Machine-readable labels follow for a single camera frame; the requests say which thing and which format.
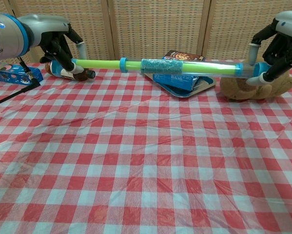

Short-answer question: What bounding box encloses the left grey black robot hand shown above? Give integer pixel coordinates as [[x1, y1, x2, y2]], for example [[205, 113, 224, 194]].
[[17, 14, 88, 74]]

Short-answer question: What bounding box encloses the blue snack carton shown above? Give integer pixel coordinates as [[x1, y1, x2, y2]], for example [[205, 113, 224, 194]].
[[152, 56, 200, 92]]

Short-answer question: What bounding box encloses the blue Oreo cookie box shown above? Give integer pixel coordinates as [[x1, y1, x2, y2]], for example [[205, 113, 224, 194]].
[[0, 61, 44, 87]]

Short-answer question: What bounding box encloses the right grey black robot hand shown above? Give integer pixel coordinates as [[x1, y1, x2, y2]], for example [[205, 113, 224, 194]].
[[246, 10, 292, 86]]

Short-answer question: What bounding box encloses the brown capybara plush toy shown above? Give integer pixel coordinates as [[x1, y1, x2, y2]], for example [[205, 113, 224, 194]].
[[220, 63, 292, 102]]

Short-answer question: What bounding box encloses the red white checkered tablecloth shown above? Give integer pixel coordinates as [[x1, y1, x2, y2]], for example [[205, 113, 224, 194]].
[[0, 58, 292, 234]]

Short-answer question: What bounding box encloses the black cable with plug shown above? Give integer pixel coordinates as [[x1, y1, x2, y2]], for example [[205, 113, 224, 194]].
[[0, 57, 41, 109]]

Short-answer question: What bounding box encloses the green and blue water pump toy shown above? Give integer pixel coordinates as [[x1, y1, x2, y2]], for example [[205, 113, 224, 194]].
[[71, 57, 270, 80]]

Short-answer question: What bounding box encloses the brown cookie box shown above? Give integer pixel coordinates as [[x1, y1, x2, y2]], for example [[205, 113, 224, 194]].
[[165, 50, 207, 62]]

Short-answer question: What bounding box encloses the brown bottle with white label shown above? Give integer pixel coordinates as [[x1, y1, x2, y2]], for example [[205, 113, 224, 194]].
[[45, 59, 97, 82]]

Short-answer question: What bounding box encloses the rectangular metal tray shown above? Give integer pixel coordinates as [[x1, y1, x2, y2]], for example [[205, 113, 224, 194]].
[[145, 72, 216, 98]]

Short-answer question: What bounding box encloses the woven wooden folding screen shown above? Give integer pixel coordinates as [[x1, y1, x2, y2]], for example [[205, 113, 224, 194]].
[[0, 0, 292, 65]]

